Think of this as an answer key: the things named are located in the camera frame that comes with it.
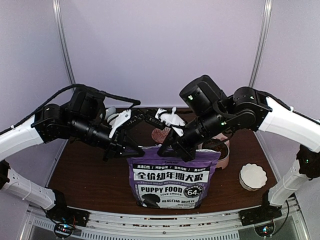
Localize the brown pet food kibble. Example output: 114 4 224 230
203 139 227 157

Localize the purple pet food bag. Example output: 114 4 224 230
127 146 221 209

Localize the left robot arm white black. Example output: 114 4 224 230
0 84 144 222

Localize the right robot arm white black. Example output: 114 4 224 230
157 75 320 221

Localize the pink double pet feeder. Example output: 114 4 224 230
198 133 230 170

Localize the red patterned small bowl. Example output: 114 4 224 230
151 127 171 144

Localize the front steel feeder bowl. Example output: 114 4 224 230
201 138 230 161

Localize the pale blue ribbed bowl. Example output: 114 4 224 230
105 106 116 119

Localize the white scalloped ceramic bowl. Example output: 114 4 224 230
239 163 268 192

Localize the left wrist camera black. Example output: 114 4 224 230
106 109 144 139

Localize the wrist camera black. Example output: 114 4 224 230
144 106 187 137
106 109 144 139

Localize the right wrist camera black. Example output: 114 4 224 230
144 106 187 137

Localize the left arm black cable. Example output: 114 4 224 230
9 83 141 128

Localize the front aluminium rail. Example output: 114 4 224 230
24 197 311 240

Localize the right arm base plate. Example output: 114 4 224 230
238 206 282 226

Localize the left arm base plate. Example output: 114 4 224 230
45 205 90 227

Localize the left aluminium frame post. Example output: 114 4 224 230
52 0 76 85

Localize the aluminium frame post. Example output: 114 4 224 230
52 0 76 85
248 0 273 88

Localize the right aluminium frame post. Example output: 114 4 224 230
248 0 273 88

